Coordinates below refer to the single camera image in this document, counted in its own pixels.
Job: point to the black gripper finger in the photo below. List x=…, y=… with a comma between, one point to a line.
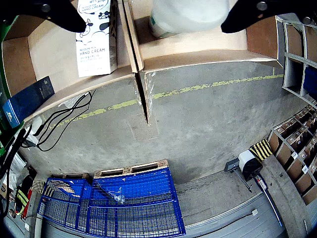
x=57, y=12
x=252, y=12

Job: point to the white bottle with teal label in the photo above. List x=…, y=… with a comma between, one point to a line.
x=188, y=17

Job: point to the open cardboard box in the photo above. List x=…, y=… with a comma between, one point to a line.
x=193, y=49
x=54, y=54

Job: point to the white hand cream box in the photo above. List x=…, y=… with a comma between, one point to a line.
x=95, y=57

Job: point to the dark blue carton box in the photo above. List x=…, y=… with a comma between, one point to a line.
x=29, y=99

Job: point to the shelf with cardboard bins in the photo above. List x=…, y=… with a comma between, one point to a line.
x=297, y=148

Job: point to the small grey box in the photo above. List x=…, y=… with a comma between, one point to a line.
x=231, y=165

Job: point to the grey metal shelf rack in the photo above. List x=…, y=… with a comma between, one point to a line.
x=287, y=74

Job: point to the white power adapter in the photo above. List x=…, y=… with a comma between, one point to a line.
x=33, y=138

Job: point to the yellow black striped bumper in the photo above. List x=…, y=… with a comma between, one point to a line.
x=261, y=150

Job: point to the wooden pallet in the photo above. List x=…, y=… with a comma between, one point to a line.
x=128, y=169

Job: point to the high visibility vest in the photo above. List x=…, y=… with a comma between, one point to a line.
x=23, y=196

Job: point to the metal rod with red grip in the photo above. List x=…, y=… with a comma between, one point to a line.
x=268, y=198

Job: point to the green metal frame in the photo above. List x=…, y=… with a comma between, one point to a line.
x=6, y=29

